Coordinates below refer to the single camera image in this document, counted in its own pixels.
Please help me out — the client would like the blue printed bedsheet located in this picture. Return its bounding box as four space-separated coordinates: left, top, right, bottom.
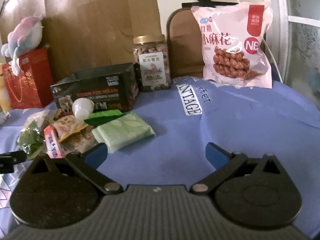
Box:
0 76 320 240

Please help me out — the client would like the red gift bag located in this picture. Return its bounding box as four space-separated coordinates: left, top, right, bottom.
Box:
2 48 54 109

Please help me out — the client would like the brown cardboard sheet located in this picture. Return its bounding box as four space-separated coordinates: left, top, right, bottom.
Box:
0 0 162 83

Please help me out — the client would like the green leafy snack packet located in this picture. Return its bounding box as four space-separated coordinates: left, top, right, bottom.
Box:
19 119 47 159

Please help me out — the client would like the red snack packet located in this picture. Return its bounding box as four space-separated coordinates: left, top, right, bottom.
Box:
44 125 67 159

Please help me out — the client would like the dark green packet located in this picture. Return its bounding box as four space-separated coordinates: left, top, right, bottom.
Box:
84 111 125 127

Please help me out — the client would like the light green tissue packet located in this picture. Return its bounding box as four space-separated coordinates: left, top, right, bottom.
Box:
91 112 156 154

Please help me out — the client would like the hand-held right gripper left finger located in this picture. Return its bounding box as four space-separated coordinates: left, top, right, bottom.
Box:
25 142 123 195

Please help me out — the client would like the pastel plush toy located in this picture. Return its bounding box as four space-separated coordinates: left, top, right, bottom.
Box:
1 15 47 75

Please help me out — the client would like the brown wooden chair back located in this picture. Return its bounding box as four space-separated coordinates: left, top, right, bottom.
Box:
166 8 208 77

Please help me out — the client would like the yellow plush toy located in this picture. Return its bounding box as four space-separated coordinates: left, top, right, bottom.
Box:
0 64 12 114

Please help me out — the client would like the orange snack packet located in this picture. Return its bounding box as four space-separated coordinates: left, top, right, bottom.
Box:
51 116 89 142

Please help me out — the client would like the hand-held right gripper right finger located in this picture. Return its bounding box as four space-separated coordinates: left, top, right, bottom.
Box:
191 142 288 194

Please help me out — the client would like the white round ball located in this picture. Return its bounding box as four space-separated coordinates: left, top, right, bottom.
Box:
72 98 94 120

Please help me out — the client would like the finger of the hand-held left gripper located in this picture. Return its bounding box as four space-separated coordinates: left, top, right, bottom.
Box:
0 151 27 174

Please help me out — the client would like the clear pinkish snack packet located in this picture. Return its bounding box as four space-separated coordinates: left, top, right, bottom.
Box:
27 109 63 128

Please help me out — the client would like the clear peanut jar gold lid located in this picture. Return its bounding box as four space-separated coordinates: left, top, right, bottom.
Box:
132 34 172 92

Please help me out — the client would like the brown snack packet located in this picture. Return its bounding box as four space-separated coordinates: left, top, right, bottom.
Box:
60 127 99 154

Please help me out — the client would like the pink twisted-snack bag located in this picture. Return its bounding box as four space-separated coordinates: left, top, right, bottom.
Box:
191 1 273 89

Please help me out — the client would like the white window frame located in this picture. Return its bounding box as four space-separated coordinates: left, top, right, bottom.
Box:
260 0 320 85

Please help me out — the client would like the dark cardboard box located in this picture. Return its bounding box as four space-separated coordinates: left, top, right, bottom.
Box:
50 62 139 117

